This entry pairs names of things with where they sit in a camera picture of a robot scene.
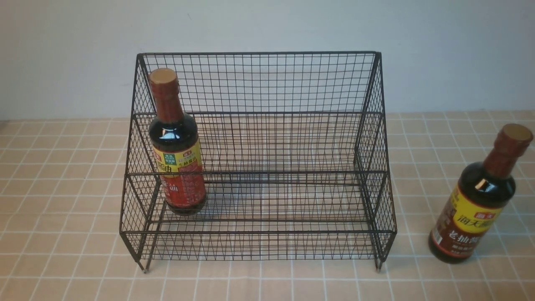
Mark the red label soy sauce bottle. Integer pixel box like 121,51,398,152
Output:
148,68,208,216

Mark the brown label soy sauce bottle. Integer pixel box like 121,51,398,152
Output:
428,123,534,264

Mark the black wire mesh rack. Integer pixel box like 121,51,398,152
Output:
119,50,397,272

